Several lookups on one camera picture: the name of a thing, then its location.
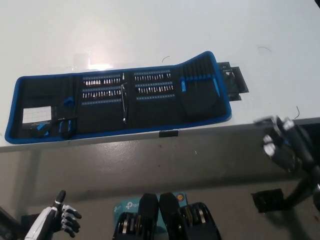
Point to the right robot hand black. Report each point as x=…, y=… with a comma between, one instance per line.
x=285, y=152

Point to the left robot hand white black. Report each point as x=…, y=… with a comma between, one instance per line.
x=45, y=220

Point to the black toolkit roll blue trim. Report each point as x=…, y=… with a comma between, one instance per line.
x=150, y=112

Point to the black floor box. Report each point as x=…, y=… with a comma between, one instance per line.
x=27, y=220

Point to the black slanted bar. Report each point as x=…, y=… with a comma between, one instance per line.
x=6, y=225

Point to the black table leg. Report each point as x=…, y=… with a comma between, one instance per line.
x=298, y=192

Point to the teal router box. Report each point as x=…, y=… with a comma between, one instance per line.
x=127, y=206

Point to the blue plastic pry pick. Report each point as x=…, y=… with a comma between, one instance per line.
x=42, y=130

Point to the black blue clip tool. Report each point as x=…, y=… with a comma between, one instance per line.
x=64, y=128

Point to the blue plastic spudger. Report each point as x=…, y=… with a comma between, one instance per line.
x=217, y=86

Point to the blue round suction cup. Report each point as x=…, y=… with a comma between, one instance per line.
x=68, y=102

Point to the blue triangular opening tool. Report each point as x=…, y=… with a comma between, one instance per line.
x=183, y=84

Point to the blue bit holder strip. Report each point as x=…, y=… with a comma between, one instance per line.
x=150, y=74
x=100, y=88
x=155, y=98
x=152, y=85
x=100, y=101
x=100, y=76

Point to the small silver bit adapter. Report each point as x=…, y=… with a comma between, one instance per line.
x=123, y=76

